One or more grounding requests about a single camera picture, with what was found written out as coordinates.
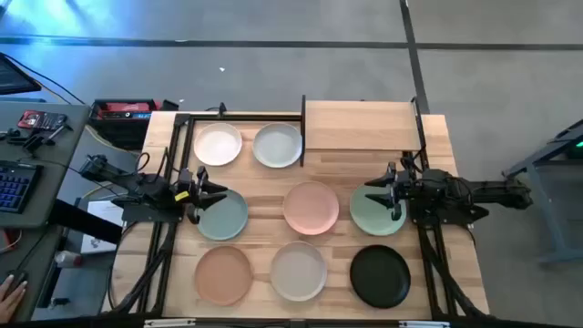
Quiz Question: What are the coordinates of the black hand tool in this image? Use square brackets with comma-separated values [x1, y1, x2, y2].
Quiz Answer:
[0, 123, 75, 155]

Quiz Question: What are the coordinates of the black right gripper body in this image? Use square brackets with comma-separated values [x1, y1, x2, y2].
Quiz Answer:
[385, 161, 426, 223]

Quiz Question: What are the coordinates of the black keyboard with blue keys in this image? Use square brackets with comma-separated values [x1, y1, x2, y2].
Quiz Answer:
[0, 159, 45, 215]

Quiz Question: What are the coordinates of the mint green plate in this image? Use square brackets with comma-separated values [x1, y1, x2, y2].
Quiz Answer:
[349, 184, 408, 238]

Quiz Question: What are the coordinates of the white bottle with red cap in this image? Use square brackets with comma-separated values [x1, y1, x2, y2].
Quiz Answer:
[54, 250, 85, 269]

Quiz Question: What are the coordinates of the white paper sheet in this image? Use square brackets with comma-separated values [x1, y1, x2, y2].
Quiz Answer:
[79, 199, 126, 255]

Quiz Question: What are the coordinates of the dark monitor screen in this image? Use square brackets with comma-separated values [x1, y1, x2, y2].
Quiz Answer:
[0, 52, 43, 97]

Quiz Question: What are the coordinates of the teal plate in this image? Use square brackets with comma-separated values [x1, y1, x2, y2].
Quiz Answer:
[195, 189, 250, 242]

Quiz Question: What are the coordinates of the beige plate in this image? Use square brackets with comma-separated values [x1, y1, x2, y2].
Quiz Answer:
[269, 241, 328, 302]

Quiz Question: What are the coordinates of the wooden shelf with black frame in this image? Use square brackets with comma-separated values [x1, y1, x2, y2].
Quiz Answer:
[299, 94, 431, 169]

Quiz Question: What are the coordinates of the red and black toolbox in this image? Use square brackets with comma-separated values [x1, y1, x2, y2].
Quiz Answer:
[88, 97, 164, 151]

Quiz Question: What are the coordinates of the black cable bundle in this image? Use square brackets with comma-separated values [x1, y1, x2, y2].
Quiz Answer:
[107, 222, 177, 316]
[421, 227, 492, 320]

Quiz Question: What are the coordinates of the black computer mouse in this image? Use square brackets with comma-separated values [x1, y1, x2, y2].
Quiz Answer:
[3, 269, 30, 297]

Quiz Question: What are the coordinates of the black monitor cable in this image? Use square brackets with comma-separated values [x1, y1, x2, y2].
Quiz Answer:
[2, 52, 87, 106]

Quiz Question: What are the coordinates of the black aluminium table frame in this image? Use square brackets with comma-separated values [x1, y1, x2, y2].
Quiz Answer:
[136, 111, 461, 325]

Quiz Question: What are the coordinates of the white clip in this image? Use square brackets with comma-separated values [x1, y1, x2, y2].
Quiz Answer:
[143, 318, 198, 328]
[398, 319, 452, 328]

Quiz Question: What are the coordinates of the black flat panel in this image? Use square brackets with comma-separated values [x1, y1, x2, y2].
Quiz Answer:
[46, 199, 124, 246]

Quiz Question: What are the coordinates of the black plate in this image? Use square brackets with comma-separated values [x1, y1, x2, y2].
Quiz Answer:
[349, 244, 412, 310]

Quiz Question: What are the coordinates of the grey metal table stand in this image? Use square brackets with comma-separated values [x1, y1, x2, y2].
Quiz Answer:
[501, 118, 583, 265]

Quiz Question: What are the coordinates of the grey side desk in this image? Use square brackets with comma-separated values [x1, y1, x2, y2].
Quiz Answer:
[0, 101, 92, 323]

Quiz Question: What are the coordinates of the pink bowl at left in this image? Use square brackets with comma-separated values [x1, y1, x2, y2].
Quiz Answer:
[193, 245, 254, 307]

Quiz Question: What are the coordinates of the pink plate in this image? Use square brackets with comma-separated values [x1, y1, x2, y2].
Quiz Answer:
[282, 179, 341, 237]

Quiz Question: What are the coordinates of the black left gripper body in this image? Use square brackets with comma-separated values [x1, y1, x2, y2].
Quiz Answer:
[172, 166, 210, 225]

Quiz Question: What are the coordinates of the pale grey-blue plate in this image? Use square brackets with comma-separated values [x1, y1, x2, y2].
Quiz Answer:
[251, 121, 303, 169]

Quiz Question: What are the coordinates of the person's hand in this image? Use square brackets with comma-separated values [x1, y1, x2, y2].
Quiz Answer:
[0, 274, 28, 323]

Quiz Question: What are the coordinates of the white plate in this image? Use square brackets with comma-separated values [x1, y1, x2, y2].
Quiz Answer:
[193, 121, 243, 168]

